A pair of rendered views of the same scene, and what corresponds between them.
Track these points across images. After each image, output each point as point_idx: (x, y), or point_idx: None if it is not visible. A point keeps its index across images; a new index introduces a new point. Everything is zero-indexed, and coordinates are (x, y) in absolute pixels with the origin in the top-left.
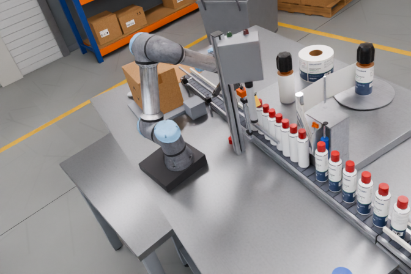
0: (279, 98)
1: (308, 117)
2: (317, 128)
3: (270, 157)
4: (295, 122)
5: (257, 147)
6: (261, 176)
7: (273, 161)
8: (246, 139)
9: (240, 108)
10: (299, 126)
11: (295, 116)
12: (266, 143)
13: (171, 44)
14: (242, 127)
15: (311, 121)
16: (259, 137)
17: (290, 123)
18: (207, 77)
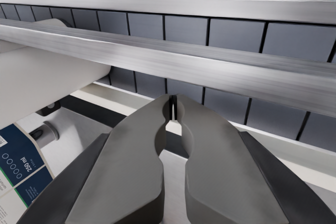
0: (166, 217)
1: (65, 156)
2: (33, 129)
3: None
4: (57, 129)
5: None
6: None
7: None
8: None
9: (238, 123)
10: (43, 119)
11: (76, 150)
12: (0, 7)
13: None
14: (94, 0)
15: (53, 145)
16: (24, 12)
17: (57, 120)
18: None
